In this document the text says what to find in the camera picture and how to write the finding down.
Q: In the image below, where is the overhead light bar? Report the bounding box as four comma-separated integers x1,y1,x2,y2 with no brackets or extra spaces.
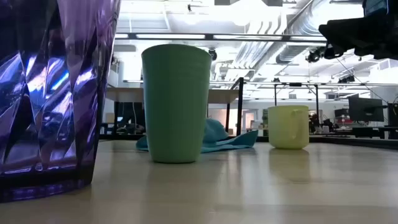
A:
114,32,327,43

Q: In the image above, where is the wooden shelf with black frame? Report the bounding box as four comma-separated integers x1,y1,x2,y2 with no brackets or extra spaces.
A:
104,77,245,139

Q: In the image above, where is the green plastic cup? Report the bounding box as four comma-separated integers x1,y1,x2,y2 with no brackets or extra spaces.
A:
141,44,213,164

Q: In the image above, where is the purple faceted plastic tumbler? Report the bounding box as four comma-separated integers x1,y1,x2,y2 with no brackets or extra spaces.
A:
0,0,121,203

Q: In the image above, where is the black aluminium rig frame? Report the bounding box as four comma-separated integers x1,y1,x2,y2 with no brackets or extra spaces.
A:
99,133,398,150

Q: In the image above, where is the silver ventilation duct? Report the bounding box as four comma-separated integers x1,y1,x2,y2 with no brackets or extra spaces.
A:
231,0,364,78

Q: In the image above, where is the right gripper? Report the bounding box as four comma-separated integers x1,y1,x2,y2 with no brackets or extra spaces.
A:
318,12,398,61

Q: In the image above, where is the black ceiling-mounted camera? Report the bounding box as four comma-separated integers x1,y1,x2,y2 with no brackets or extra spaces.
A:
306,45,332,63

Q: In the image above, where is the black office desk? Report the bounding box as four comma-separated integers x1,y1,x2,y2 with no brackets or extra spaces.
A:
310,124,398,139

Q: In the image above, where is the teal cloth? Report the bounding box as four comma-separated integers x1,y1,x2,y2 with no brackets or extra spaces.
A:
136,118,259,154

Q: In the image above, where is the yellow mug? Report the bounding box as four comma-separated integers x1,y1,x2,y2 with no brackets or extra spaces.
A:
267,105,310,151

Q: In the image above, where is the black computer monitor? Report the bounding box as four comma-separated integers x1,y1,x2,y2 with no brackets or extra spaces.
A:
348,96,385,123
387,102,398,127

